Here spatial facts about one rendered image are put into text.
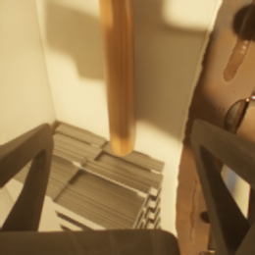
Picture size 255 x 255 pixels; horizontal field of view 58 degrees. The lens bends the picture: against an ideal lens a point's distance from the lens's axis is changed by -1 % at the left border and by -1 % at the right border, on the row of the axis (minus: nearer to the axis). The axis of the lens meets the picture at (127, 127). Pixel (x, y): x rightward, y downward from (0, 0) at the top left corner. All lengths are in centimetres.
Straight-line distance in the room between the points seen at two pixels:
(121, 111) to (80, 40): 8
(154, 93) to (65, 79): 11
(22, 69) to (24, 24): 4
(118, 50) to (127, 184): 13
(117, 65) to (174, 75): 5
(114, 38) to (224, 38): 8
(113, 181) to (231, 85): 15
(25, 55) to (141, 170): 18
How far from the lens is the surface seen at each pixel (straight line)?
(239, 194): 34
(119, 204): 24
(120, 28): 18
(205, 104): 22
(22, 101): 28
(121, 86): 20
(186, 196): 31
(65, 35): 26
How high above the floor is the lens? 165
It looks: 46 degrees down
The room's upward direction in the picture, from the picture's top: 141 degrees counter-clockwise
